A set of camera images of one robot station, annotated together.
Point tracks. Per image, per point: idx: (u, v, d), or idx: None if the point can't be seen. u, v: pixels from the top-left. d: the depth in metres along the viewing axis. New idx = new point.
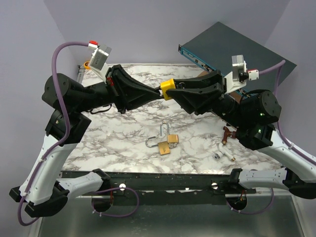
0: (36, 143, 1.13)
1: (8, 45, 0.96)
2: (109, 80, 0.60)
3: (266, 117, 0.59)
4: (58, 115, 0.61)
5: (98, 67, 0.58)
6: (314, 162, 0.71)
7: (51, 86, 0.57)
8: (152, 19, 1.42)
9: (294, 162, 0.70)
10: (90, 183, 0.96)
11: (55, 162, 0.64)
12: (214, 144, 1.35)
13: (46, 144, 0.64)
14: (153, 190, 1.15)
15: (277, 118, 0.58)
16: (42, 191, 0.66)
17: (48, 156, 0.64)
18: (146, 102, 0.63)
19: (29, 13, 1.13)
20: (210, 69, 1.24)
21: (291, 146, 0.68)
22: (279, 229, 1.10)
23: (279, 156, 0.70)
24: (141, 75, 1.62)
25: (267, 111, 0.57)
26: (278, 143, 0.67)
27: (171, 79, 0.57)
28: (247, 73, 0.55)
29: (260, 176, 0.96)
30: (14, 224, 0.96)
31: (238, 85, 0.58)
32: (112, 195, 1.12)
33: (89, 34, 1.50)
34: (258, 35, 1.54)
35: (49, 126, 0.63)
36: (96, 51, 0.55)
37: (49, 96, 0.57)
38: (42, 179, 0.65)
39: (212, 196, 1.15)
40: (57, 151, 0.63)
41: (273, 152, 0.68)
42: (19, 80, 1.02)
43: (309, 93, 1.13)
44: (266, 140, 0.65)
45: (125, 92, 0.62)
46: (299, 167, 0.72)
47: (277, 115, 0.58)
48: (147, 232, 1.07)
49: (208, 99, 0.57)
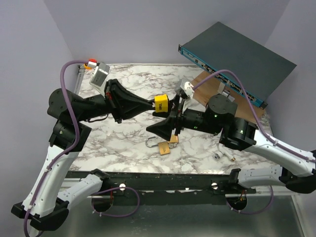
0: (35, 144, 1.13)
1: (7, 45, 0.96)
2: (108, 95, 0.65)
3: (220, 117, 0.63)
4: (61, 127, 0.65)
5: (98, 84, 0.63)
6: (301, 156, 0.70)
7: (55, 100, 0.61)
8: (152, 19, 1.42)
9: (281, 158, 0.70)
10: (89, 187, 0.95)
11: (60, 171, 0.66)
12: (214, 144, 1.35)
13: (51, 155, 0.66)
14: (153, 190, 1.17)
15: (232, 114, 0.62)
16: (47, 202, 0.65)
17: (54, 166, 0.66)
18: (140, 111, 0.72)
19: (29, 12, 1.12)
20: (210, 69, 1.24)
21: (275, 142, 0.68)
22: (279, 229, 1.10)
23: (266, 154, 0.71)
24: (141, 74, 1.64)
25: (218, 112, 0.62)
26: (262, 141, 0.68)
27: (165, 95, 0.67)
28: (184, 92, 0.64)
29: (258, 174, 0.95)
30: (13, 224, 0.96)
31: (185, 103, 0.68)
32: (112, 195, 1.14)
33: (89, 34, 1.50)
34: (258, 35, 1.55)
35: (53, 136, 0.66)
36: (97, 70, 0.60)
37: (55, 109, 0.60)
38: (48, 189, 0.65)
39: (211, 196, 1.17)
40: (62, 160, 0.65)
41: (258, 150, 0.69)
42: (19, 80, 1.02)
43: (309, 94, 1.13)
44: (250, 140, 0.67)
45: (122, 104, 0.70)
46: (288, 163, 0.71)
47: (230, 111, 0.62)
48: (147, 232, 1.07)
49: (171, 125, 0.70)
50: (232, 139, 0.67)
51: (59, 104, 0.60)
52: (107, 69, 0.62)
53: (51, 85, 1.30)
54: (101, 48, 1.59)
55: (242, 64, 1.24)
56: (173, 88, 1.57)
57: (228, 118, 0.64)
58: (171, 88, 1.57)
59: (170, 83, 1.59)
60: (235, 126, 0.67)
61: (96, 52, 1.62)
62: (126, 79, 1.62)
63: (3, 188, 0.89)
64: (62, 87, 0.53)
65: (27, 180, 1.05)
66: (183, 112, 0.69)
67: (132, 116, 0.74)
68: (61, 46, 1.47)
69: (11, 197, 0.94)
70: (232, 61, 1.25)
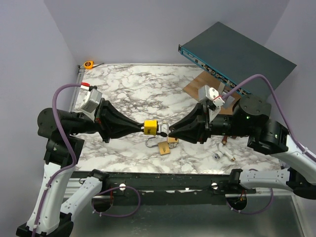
0: (36, 144, 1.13)
1: (7, 45, 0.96)
2: (98, 120, 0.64)
3: (253, 118, 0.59)
4: (54, 143, 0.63)
5: (89, 110, 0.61)
6: None
7: (44, 121, 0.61)
8: (152, 19, 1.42)
9: (305, 167, 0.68)
10: (90, 191, 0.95)
11: (60, 187, 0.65)
12: (214, 144, 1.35)
13: (48, 173, 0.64)
14: (153, 190, 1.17)
15: (265, 116, 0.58)
16: (52, 218, 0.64)
17: (53, 182, 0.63)
18: (127, 134, 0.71)
19: (28, 11, 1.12)
20: (210, 69, 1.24)
21: (304, 150, 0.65)
22: (280, 229, 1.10)
23: (291, 161, 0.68)
24: (141, 75, 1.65)
25: (252, 113, 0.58)
26: (293, 148, 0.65)
27: (155, 120, 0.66)
28: (212, 102, 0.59)
29: (263, 177, 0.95)
30: (14, 225, 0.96)
31: (213, 112, 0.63)
32: (112, 195, 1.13)
33: (88, 34, 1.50)
34: (258, 35, 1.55)
35: (48, 154, 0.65)
36: (88, 100, 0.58)
37: (45, 130, 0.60)
38: (51, 207, 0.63)
39: (211, 196, 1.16)
40: (61, 176, 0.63)
41: (287, 157, 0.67)
42: (19, 79, 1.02)
43: (309, 94, 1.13)
44: (282, 146, 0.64)
45: (110, 126, 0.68)
46: (310, 172, 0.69)
47: (264, 113, 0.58)
48: (147, 233, 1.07)
49: (198, 132, 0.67)
50: (263, 144, 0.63)
51: (49, 124, 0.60)
52: (99, 97, 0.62)
53: (50, 84, 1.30)
54: (101, 48, 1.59)
55: (242, 64, 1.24)
56: (173, 88, 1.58)
57: (259, 121, 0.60)
58: (171, 88, 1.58)
59: (170, 83, 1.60)
60: (267, 129, 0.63)
61: (96, 52, 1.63)
62: (126, 79, 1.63)
63: (3, 189, 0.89)
64: (53, 107, 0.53)
65: (27, 180, 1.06)
66: (210, 121, 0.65)
67: (120, 136, 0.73)
68: (61, 46, 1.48)
69: (11, 197, 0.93)
70: (232, 61, 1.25)
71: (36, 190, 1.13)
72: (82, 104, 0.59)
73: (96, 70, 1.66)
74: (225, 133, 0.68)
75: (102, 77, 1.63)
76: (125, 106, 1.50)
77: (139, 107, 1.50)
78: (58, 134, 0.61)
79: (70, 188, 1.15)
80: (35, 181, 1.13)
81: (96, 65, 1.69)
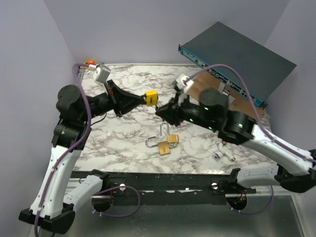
0: (36, 144, 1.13)
1: (8, 46, 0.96)
2: (110, 91, 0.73)
3: (211, 108, 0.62)
4: (63, 127, 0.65)
5: (102, 81, 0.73)
6: (298, 154, 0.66)
7: (63, 95, 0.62)
8: (153, 19, 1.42)
9: (278, 155, 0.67)
10: (90, 188, 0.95)
11: (66, 170, 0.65)
12: (214, 144, 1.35)
13: (55, 156, 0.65)
14: (153, 190, 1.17)
15: (219, 105, 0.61)
16: (56, 202, 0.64)
17: (59, 165, 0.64)
18: (134, 106, 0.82)
19: (28, 12, 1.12)
20: (211, 69, 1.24)
21: (273, 138, 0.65)
22: (280, 229, 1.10)
23: (262, 149, 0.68)
24: (141, 75, 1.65)
25: (207, 104, 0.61)
26: (259, 137, 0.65)
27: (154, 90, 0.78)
28: (177, 84, 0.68)
29: (256, 173, 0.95)
30: (14, 225, 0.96)
31: (182, 94, 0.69)
32: (113, 195, 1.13)
33: (88, 34, 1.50)
34: (257, 35, 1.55)
35: (55, 138, 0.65)
36: (101, 69, 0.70)
37: (64, 102, 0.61)
38: (56, 190, 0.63)
39: (211, 196, 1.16)
40: (68, 158, 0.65)
41: (256, 146, 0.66)
42: (19, 79, 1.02)
43: (309, 94, 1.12)
44: (248, 135, 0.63)
45: (120, 99, 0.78)
46: (284, 160, 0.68)
47: (218, 102, 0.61)
48: (147, 232, 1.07)
49: (172, 114, 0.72)
50: (228, 135, 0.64)
51: (68, 98, 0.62)
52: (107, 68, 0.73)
53: (51, 84, 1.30)
54: (101, 48, 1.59)
55: (242, 64, 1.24)
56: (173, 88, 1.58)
57: (218, 109, 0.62)
58: (171, 88, 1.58)
59: (170, 83, 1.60)
60: (233, 119, 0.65)
61: (96, 52, 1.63)
62: (126, 79, 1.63)
63: (3, 189, 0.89)
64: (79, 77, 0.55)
65: (27, 180, 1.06)
66: (179, 104, 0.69)
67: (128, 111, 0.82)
68: (61, 46, 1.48)
69: (11, 197, 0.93)
70: (232, 61, 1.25)
71: (36, 190, 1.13)
72: (97, 75, 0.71)
73: None
74: (197, 122, 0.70)
75: None
76: None
77: (139, 107, 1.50)
78: (73, 109, 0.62)
79: (70, 188, 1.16)
80: (35, 181, 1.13)
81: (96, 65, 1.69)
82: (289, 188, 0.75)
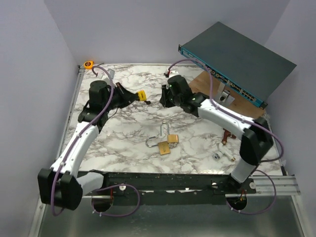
0: (35, 144, 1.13)
1: (7, 46, 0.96)
2: (118, 84, 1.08)
3: (174, 87, 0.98)
4: (86, 113, 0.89)
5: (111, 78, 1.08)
6: (237, 117, 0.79)
7: (95, 84, 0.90)
8: (152, 19, 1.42)
9: (221, 119, 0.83)
10: (92, 180, 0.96)
11: (88, 139, 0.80)
12: (214, 144, 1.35)
13: (79, 128, 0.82)
14: (153, 190, 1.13)
15: (177, 83, 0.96)
16: (75, 164, 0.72)
17: (83, 134, 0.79)
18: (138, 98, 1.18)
19: (28, 13, 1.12)
20: (210, 69, 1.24)
21: (216, 106, 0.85)
22: (279, 229, 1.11)
23: (213, 118, 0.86)
24: (141, 74, 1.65)
25: (171, 82, 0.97)
26: (207, 106, 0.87)
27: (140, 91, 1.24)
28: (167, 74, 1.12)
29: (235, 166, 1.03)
30: (15, 225, 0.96)
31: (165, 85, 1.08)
32: (112, 195, 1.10)
33: (88, 34, 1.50)
34: (257, 35, 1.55)
35: (81, 117, 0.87)
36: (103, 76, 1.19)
37: (95, 89, 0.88)
38: (78, 151, 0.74)
39: (212, 196, 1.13)
40: (91, 129, 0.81)
41: (206, 114, 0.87)
42: (19, 80, 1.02)
43: (309, 94, 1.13)
44: (197, 103, 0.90)
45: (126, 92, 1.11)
46: (227, 123, 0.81)
47: (177, 81, 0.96)
48: (147, 232, 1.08)
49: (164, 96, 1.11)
50: (184, 105, 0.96)
51: (97, 87, 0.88)
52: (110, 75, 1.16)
53: (50, 85, 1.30)
54: (101, 48, 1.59)
55: (241, 64, 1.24)
56: None
57: (176, 88, 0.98)
58: None
59: None
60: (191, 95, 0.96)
61: (96, 52, 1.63)
62: (126, 79, 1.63)
63: (3, 189, 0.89)
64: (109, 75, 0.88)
65: (27, 181, 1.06)
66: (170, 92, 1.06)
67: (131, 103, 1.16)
68: (61, 46, 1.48)
69: (11, 198, 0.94)
70: (232, 61, 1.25)
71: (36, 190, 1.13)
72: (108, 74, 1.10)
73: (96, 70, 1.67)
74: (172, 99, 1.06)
75: None
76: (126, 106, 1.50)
77: (139, 107, 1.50)
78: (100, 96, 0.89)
79: None
80: (35, 181, 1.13)
81: None
82: (247, 157, 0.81)
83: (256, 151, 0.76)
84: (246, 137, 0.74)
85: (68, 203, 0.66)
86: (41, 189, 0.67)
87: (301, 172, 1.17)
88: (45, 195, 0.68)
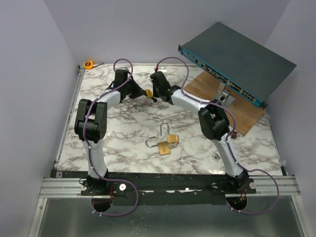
0: (35, 144, 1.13)
1: (8, 47, 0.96)
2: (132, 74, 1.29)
3: (154, 81, 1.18)
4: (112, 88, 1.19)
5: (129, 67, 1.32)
6: (196, 100, 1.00)
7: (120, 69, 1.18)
8: (152, 19, 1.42)
9: (187, 103, 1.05)
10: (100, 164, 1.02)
11: (113, 98, 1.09)
12: (214, 144, 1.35)
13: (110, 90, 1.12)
14: (153, 190, 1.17)
15: (156, 77, 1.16)
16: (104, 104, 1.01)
17: (113, 92, 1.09)
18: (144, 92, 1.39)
19: (29, 13, 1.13)
20: (210, 69, 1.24)
21: (183, 93, 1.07)
22: (279, 229, 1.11)
23: (182, 103, 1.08)
24: (141, 74, 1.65)
25: (151, 76, 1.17)
26: (177, 94, 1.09)
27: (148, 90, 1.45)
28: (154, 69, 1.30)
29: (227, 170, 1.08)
30: (15, 225, 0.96)
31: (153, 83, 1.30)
32: (112, 195, 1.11)
33: (88, 34, 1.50)
34: (258, 35, 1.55)
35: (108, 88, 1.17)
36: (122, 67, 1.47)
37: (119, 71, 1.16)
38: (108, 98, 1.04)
39: (211, 196, 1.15)
40: (117, 93, 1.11)
41: (177, 99, 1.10)
42: (19, 81, 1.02)
43: (309, 94, 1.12)
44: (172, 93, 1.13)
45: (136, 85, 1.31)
46: (191, 107, 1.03)
47: (157, 75, 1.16)
48: (147, 233, 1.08)
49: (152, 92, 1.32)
50: (161, 96, 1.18)
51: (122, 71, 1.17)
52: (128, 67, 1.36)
53: (51, 85, 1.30)
54: (101, 48, 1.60)
55: (241, 64, 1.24)
56: None
57: (156, 81, 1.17)
58: None
59: (170, 83, 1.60)
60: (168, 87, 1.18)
61: (96, 52, 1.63)
62: None
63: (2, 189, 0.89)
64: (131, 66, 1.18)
65: (27, 181, 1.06)
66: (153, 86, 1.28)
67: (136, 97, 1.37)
68: (61, 47, 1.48)
69: (10, 198, 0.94)
70: (232, 61, 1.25)
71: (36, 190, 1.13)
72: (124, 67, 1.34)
73: (96, 70, 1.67)
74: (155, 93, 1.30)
75: (102, 77, 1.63)
76: (126, 106, 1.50)
77: (139, 107, 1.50)
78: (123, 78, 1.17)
79: (70, 188, 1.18)
80: (35, 181, 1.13)
81: (96, 65, 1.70)
82: (207, 134, 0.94)
83: (210, 128, 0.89)
84: (201, 114, 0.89)
85: (98, 123, 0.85)
86: (78, 113, 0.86)
87: (300, 172, 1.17)
88: (79, 119, 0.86)
